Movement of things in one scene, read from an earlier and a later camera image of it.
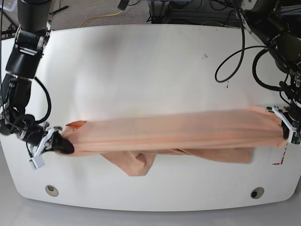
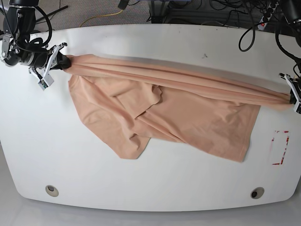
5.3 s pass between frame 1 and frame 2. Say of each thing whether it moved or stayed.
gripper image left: moved
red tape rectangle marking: stayed
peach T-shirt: moved
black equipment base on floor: stayed
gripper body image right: moved
